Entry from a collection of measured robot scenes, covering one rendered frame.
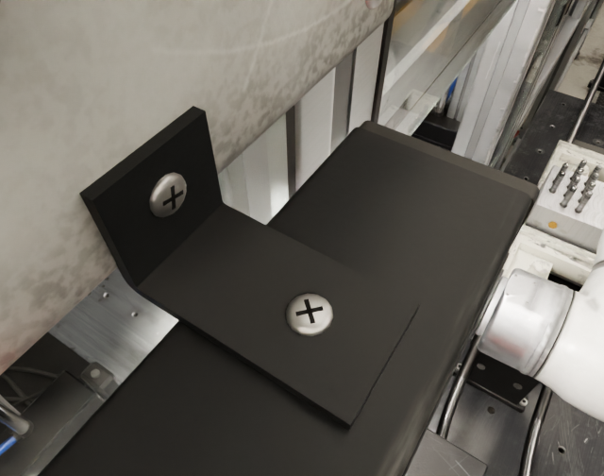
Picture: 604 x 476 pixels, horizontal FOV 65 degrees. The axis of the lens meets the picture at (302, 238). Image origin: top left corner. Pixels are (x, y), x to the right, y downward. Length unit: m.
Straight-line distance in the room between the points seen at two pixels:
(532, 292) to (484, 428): 0.39
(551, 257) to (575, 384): 0.32
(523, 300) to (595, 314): 0.06
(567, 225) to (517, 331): 0.33
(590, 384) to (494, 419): 0.38
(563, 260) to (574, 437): 0.27
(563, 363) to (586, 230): 0.33
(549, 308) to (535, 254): 0.31
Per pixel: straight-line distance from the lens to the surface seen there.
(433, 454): 0.54
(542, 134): 1.31
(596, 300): 0.48
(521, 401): 0.84
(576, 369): 0.47
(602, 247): 0.54
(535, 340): 0.46
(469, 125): 0.61
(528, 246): 0.76
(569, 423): 0.88
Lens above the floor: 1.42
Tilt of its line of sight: 51 degrees down
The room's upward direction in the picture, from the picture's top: straight up
